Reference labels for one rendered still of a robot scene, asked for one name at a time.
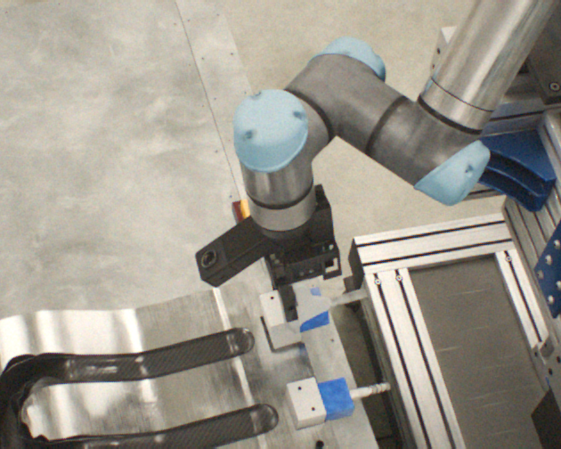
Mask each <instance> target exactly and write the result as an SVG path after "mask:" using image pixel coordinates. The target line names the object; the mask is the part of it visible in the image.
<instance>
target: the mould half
mask: <svg viewBox="0 0 561 449"><path fill-rule="evenodd" d="M271 291H273V290H272V285H271V282H270V278H269V275H266V276H263V277H258V278H255V279H251V280H246V281H243V282H235V283H232V284H227V285H224V286H220V287H218V288H215V289H212V290H205V291H201V292H198V293H194V294H190V295H187V296H183V297H179V298H174V299H170V300H167V301H163V302H159V303H156V304H152V305H148V306H141V307H137V308H132V309H125V310H111V311H85V310H53V311H41V312H34V313H28V314H21V315H17V316H14V317H10V318H7V319H3V320H1V321H0V375H1V373H2V372H3V370H4V367H5V366H6V364H7V362H8V361H9V360H10V359H11V358H12V357H14V356H15V355H21V354H32V355H38V354H41V353H43V352H57V353H66V354H125V353H135V352H142V351H147V350H151V349H155V348H159V347H165V346H169V345H173V344H176V343H179V342H183V341H186V340H189V339H195V338H198V337H202V336H206V335H209V334H213V333H217V332H220V331H227V330H229V329H231V328H234V327H236V328H244V329H247V330H249V331H250V332H251V333H252V334H253V336H254V339H255V344H254V346H253V347H252V349H251V350H250V351H248V352H247V353H245V354H244V355H239V356H236V357H234V358H231V359H227V360H223V361H220V362H216V363H210V364H207V365H203V366H200V367H196V368H193V369H189V370H186V371H180V372H177V373H173V374H169V375H166V376H162V377H158V378H155V379H150V380H139V381H128V382H106V383H77V384H64V385H55V386H49V387H44V388H40V389H38V390H37V391H35V392H34V393H33V394H32V395H31V396H30V397H29V398H28V400H27V401H26V402H25V404H24V406H23V408H22V414H21V415H22V419H23V422H25V423H27V424H28V427H29V430H30V433H31V435H32V437H36V436H38V435H40V434H43V435H45V436H46V437H47V438H48V439H50V440H52V439H55V438H63V437H70V436H74V435H114V434H131V433H142V432H151V431H157V430H162V429H170V428H173V427H176V426H180V425H183V424H186V423H190V422H193V421H196V420H202V419H205V418H209V417H212V416H216V415H218V414H222V413H226V412H231V411H235V410H239V409H242V408H246V407H249V406H251V405H254V404H269V405H270V406H272V407H273V408H274V409H275V410H276V411H277V413H278V415H279V421H278V424H277V426H276V427H275V428H274V429H272V430H270V431H268V433H264V434H262V435H260V436H257V437H251V438H248V439H244V440H241V441H238V442H234V443H231V444H228V445H222V446H219V447H216V448H213V449H314V447H315V444H316V442H317V441H318V440H321V441H323V443H324V446H323V449H340V447H339V444H338V441H337V438H336V435H335V432H334V429H333V427H332V424H331V421H330V420H326V423H324V424H321V425H317V426H313V427H310V428H307V429H300V430H297V431H296V428H295V425H294V422H293V420H292V417H291V414H290V411H289V406H288V403H287V400H286V397H285V395H284V392H285V391H286V386H287V384H289V383H292V382H296V381H300V380H307V379H310V378H315V381H316V384H317V383H318V381H317V379H316V376H315V373H314V370H313V366H312V363H311V361H310V358H309V355H308V353H307V350H306V347H305V343H301V344H300V346H299V347H292V348H289V349H285V350H281V351H278V352H273V353H271V350H270V348H269V344H268V341H267V338H266V336H265V333H264V328H263V325H262V322H261V319H260V316H264V315H263V310H262V306H261V301H260V295H262V294H265V293H268V292H271Z"/></svg>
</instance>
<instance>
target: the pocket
mask: <svg viewBox="0 0 561 449"><path fill-rule="evenodd" d="M260 319H261V322H262V325H263V328H264V333H265V336H266V338H267V341H268V344H269V348H270V350H271V353H273V352H278V351H281V350H285V349H289V348H292V347H299V346H300V344H301V343H302V341H298V342H296V343H293V344H290V345H286V346H284V347H278V348H275V349H274V347H273V344H272V340H271V337H270V334H269V331H268V329H267V327H266V324H265V321H264V317H263V316H260Z"/></svg>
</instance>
